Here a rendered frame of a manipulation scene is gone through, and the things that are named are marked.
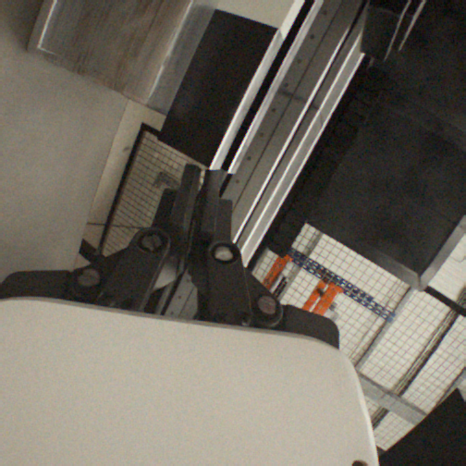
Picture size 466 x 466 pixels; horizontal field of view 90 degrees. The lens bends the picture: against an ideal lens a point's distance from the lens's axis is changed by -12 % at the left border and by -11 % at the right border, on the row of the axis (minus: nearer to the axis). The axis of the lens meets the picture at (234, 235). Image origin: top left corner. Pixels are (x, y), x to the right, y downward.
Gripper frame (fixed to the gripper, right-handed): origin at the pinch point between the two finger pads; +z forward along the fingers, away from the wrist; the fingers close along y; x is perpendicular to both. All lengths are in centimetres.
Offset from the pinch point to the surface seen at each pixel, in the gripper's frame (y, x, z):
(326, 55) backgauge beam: 11.8, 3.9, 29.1
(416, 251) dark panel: 47, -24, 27
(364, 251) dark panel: 37, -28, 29
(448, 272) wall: 371, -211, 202
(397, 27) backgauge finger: 17.2, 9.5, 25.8
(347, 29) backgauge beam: 13.5, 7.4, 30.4
